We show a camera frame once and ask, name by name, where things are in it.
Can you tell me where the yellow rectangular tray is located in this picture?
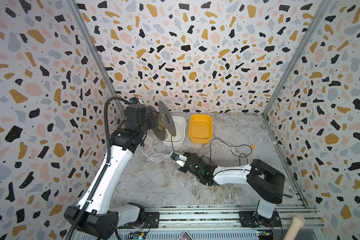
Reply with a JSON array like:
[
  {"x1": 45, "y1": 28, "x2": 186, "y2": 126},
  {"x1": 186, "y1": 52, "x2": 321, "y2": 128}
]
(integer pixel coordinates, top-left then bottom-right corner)
[{"x1": 189, "y1": 114, "x2": 213, "y2": 144}]

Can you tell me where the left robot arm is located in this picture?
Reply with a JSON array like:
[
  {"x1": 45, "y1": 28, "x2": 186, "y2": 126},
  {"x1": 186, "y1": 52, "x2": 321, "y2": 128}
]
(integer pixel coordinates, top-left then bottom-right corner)
[{"x1": 64, "y1": 104, "x2": 158, "y2": 240}]

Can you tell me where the grey cable spool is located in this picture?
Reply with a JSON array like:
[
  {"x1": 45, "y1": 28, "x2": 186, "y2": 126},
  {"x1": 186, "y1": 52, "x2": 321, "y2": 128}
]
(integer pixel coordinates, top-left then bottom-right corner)
[{"x1": 148, "y1": 101, "x2": 177, "y2": 141}]

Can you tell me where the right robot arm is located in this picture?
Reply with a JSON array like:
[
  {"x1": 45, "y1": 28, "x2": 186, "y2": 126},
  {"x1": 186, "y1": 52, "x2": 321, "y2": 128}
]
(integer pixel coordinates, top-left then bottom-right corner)
[{"x1": 171, "y1": 153, "x2": 285, "y2": 228}]

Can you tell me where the black cable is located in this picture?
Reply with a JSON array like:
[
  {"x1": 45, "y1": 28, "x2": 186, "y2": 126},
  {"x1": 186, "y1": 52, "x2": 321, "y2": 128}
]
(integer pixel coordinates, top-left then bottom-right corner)
[{"x1": 167, "y1": 131, "x2": 253, "y2": 169}]

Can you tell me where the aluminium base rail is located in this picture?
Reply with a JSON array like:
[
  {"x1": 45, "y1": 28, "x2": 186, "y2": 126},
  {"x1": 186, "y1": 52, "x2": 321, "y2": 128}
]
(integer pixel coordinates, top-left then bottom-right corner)
[{"x1": 62, "y1": 204, "x2": 328, "y2": 240}]

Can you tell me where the wooden mallet handle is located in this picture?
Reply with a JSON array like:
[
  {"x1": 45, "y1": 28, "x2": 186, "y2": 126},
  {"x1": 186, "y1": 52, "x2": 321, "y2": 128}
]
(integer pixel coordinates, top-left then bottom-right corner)
[{"x1": 284, "y1": 214, "x2": 306, "y2": 240}]

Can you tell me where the perforated metal plate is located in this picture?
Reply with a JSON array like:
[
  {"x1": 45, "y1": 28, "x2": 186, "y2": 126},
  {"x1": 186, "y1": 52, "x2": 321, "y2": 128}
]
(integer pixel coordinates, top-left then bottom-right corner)
[{"x1": 145, "y1": 137, "x2": 154, "y2": 147}]

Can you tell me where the white rectangular tray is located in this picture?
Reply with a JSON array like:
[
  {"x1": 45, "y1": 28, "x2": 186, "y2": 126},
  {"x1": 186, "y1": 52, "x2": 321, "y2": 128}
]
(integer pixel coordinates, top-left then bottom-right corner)
[{"x1": 161, "y1": 115, "x2": 187, "y2": 147}]

